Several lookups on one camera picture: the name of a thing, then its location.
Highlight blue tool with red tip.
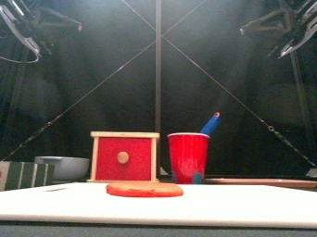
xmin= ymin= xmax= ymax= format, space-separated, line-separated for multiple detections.
xmin=200 ymin=111 xmax=224 ymax=137

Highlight grey bowl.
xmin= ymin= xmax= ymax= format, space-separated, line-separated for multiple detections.
xmin=34 ymin=156 xmax=92 ymax=181

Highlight thin diagonal brace wire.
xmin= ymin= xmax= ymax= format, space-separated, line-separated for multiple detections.
xmin=121 ymin=0 xmax=317 ymax=168
xmin=0 ymin=0 xmax=209 ymax=162

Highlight green white striped cloth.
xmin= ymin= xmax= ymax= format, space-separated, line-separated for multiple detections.
xmin=0 ymin=160 xmax=56 ymax=192

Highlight vertical metal frame post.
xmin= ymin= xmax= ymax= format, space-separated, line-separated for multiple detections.
xmin=154 ymin=0 xmax=163 ymax=134

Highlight flat orange dough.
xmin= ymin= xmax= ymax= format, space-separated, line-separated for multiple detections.
xmin=106 ymin=181 xmax=186 ymax=198

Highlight red drawer with wooden knob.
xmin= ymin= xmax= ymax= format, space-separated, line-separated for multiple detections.
xmin=95 ymin=137 xmax=153 ymax=181

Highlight brown flat tray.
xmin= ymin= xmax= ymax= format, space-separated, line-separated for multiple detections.
xmin=205 ymin=177 xmax=317 ymax=190

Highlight white plastic cutting board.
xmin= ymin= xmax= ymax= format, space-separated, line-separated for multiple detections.
xmin=0 ymin=181 xmax=317 ymax=230

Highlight wooden drawer box frame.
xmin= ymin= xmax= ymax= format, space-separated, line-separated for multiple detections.
xmin=87 ymin=131 xmax=161 ymax=184

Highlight red plastic cup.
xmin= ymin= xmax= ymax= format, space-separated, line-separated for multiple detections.
xmin=166 ymin=131 xmax=212 ymax=185

